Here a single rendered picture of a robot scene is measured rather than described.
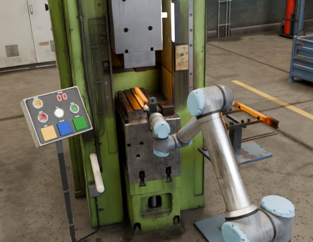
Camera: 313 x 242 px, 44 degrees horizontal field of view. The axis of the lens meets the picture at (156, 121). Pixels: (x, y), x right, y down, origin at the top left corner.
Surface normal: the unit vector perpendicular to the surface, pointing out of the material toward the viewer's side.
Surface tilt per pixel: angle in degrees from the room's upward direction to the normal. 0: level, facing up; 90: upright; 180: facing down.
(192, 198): 90
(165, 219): 89
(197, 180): 90
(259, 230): 55
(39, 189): 0
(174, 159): 90
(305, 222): 0
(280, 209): 5
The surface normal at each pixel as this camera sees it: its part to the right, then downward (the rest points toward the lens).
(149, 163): 0.25, 0.37
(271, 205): 0.04, -0.93
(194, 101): -0.89, 0.10
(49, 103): 0.53, -0.21
